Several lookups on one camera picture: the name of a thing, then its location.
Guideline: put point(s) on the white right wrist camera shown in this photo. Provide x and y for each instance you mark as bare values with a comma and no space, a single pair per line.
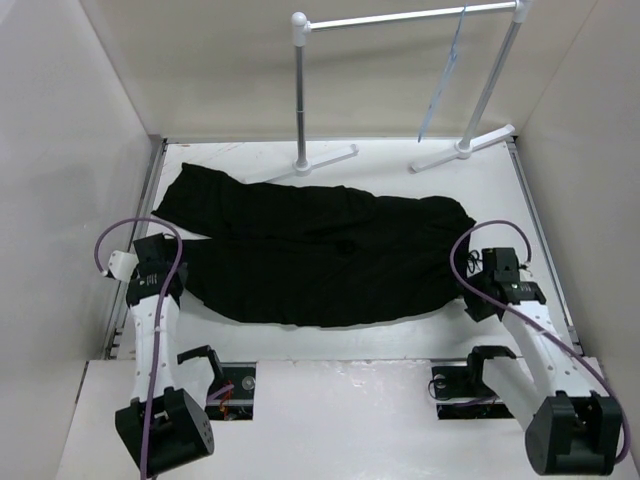
524,269

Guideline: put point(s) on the white clothes rack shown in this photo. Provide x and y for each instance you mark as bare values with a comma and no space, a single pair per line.
363,77

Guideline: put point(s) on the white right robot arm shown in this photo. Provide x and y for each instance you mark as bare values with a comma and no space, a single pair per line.
569,428

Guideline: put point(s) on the black trousers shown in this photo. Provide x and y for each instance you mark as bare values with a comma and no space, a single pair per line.
314,256

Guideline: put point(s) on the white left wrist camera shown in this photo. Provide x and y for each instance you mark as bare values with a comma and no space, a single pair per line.
120,266

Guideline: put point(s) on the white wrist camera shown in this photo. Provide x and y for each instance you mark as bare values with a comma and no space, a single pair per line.
524,269
120,266

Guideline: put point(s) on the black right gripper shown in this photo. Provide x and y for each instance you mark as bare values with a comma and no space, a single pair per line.
476,310

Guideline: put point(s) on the translucent blue clothes hanger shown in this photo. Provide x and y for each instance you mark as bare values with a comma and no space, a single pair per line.
443,80

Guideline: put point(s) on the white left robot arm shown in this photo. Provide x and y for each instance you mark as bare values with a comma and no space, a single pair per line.
165,425

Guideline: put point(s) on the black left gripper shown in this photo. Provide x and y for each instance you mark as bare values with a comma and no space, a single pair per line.
181,273

